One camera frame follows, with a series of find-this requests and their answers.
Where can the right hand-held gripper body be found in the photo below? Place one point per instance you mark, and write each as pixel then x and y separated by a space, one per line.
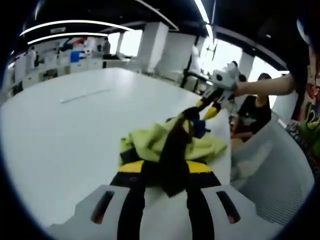
pixel 223 78

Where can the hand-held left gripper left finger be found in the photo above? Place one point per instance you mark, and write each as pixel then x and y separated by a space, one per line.
pixel 105 220

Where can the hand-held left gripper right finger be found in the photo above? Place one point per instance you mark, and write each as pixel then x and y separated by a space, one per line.
pixel 225 220

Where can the yellow-green and black garment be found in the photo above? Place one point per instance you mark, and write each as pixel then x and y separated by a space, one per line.
pixel 147 142

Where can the white template strip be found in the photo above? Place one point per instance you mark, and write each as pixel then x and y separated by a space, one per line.
pixel 85 96

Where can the long ceiling light strip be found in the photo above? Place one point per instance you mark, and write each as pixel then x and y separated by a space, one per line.
pixel 203 15
pixel 67 37
pixel 75 23

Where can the white mesh chair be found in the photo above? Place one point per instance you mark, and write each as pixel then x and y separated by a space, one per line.
pixel 275 175

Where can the white square pillar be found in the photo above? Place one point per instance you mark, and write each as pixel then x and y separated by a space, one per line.
pixel 153 47

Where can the person's printed dark clothing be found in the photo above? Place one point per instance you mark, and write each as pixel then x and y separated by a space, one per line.
pixel 310 100

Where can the blue storage box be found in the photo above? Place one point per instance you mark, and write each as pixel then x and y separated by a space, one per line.
pixel 76 57

